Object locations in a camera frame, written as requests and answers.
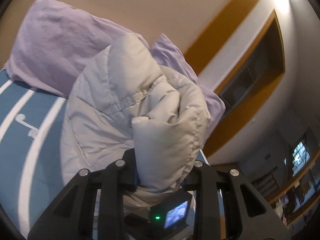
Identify beige puffer jacket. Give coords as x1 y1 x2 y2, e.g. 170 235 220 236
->
60 34 210 211

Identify blue white striped bed sheet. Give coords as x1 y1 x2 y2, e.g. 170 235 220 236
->
1 70 68 238

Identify large lilac pillow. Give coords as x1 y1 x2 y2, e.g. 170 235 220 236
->
3 0 151 98

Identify wooden wall niche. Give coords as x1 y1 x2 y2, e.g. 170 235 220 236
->
203 10 285 157

